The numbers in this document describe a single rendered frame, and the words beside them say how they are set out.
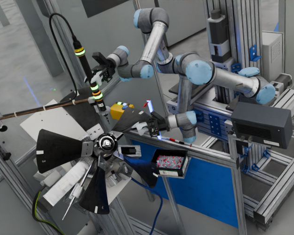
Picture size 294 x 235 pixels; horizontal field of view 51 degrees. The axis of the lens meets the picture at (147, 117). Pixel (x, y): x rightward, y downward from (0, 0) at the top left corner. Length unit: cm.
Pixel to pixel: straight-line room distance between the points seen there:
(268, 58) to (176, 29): 340
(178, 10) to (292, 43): 285
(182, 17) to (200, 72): 407
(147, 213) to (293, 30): 202
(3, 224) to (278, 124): 185
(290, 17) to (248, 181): 140
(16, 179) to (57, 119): 46
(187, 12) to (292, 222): 396
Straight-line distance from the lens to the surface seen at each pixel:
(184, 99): 175
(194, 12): 570
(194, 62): 152
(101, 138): 164
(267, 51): 225
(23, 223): 248
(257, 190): 257
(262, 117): 156
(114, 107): 219
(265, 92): 174
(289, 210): 273
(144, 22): 194
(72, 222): 279
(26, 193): 218
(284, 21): 293
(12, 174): 208
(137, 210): 288
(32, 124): 188
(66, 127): 191
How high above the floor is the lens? 220
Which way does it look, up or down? 35 degrees down
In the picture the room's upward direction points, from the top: 17 degrees counter-clockwise
